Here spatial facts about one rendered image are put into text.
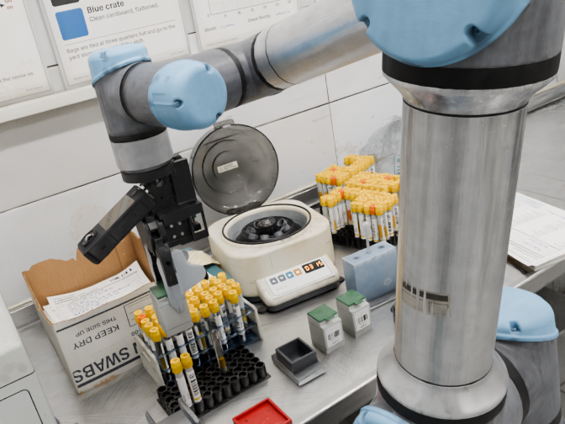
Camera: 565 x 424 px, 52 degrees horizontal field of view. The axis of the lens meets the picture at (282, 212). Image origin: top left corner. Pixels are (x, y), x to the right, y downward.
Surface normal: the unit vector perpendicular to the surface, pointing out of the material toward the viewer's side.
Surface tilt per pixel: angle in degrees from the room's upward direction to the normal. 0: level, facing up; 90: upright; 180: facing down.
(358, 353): 0
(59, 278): 88
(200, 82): 90
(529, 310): 9
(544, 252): 0
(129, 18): 93
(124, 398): 0
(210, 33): 92
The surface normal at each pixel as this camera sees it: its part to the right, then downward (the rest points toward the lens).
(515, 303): -0.12, -0.96
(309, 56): -0.51, 0.70
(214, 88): 0.71, 0.16
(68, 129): 0.54, 0.25
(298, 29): -0.77, -0.04
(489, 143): 0.14, 0.46
